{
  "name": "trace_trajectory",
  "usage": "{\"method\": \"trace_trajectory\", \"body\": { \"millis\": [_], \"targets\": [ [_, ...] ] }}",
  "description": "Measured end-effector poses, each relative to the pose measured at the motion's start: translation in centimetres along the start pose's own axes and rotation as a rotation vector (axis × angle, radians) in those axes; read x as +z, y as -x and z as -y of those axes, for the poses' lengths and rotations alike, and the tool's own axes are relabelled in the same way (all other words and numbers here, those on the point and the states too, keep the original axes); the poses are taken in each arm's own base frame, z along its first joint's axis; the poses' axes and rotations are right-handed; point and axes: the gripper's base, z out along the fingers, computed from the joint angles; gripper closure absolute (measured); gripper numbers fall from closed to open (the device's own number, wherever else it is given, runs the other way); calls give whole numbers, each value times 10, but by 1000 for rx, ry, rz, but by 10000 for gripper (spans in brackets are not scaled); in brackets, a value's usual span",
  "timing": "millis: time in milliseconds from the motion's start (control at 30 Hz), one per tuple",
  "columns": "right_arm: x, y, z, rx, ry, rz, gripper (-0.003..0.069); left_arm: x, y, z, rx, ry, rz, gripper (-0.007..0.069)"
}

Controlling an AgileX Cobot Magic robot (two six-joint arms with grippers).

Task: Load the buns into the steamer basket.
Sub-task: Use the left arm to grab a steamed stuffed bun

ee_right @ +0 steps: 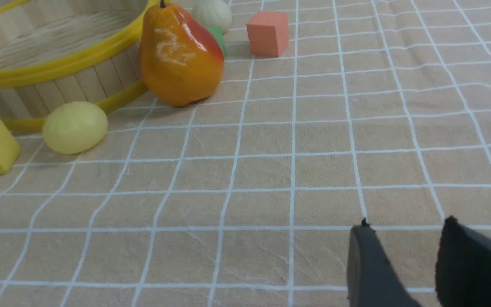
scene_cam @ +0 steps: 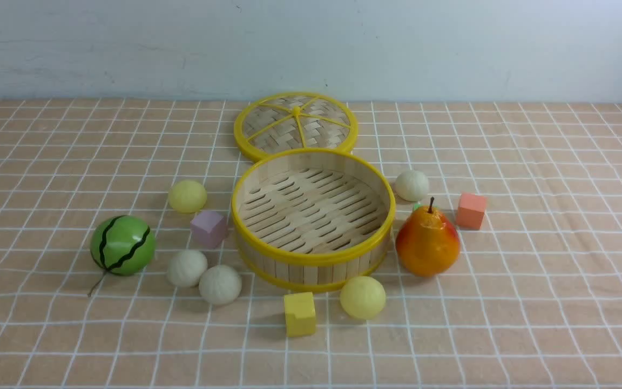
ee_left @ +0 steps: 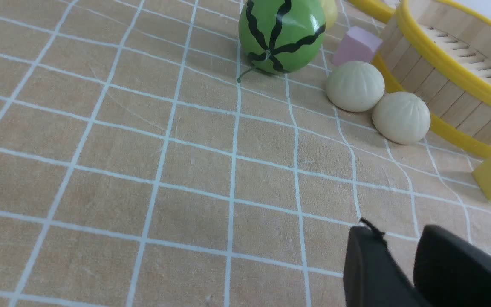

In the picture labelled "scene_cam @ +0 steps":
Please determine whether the woven steamer lid yellow rim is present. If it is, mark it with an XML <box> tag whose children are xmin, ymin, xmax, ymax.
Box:
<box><xmin>233</xmin><ymin>92</ymin><xmax>359</xmax><ymax>162</ymax></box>

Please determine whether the checkered peach tablecloth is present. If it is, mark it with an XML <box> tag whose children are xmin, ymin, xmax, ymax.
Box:
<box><xmin>0</xmin><ymin>98</ymin><xmax>622</xmax><ymax>388</ymax></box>

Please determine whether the orange cube block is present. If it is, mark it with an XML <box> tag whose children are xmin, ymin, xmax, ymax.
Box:
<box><xmin>456</xmin><ymin>192</ymin><xmax>487</xmax><ymax>231</ymax></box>

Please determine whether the bamboo steamer tray yellow rim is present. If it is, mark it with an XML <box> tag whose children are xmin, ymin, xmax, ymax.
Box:
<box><xmin>231</xmin><ymin>149</ymin><xmax>396</xmax><ymax>293</ymax></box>

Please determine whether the yellow bun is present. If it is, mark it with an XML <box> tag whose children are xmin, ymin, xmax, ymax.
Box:
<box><xmin>339</xmin><ymin>276</ymin><xmax>387</xmax><ymax>320</ymax></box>
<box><xmin>168</xmin><ymin>180</ymin><xmax>207</xmax><ymax>213</ymax></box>

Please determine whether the yellow bun front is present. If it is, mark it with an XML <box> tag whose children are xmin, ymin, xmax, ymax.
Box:
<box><xmin>339</xmin><ymin>276</ymin><xmax>387</xmax><ymax>320</ymax></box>

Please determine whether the orange toy pear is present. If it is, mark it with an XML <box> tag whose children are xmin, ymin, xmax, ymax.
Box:
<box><xmin>395</xmin><ymin>197</ymin><xmax>460</xmax><ymax>278</ymax></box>

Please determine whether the green toy watermelon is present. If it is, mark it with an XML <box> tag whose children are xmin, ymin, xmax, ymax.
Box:
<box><xmin>89</xmin><ymin>215</ymin><xmax>156</xmax><ymax>279</ymax></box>

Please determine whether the purple cube block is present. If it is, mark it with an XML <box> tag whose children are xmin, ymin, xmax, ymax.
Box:
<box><xmin>190</xmin><ymin>210</ymin><xmax>228</xmax><ymax>249</ymax></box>

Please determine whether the white bun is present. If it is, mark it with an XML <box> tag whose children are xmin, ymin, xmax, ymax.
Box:
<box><xmin>394</xmin><ymin>170</ymin><xmax>430</xmax><ymax>202</ymax></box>
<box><xmin>198</xmin><ymin>264</ymin><xmax>242</xmax><ymax>305</ymax></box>
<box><xmin>166</xmin><ymin>250</ymin><xmax>208</xmax><ymax>287</ymax></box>

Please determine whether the yellow cube block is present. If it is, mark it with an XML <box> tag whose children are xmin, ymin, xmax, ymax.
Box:
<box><xmin>283</xmin><ymin>291</ymin><xmax>317</xmax><ymax>338</ymax></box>

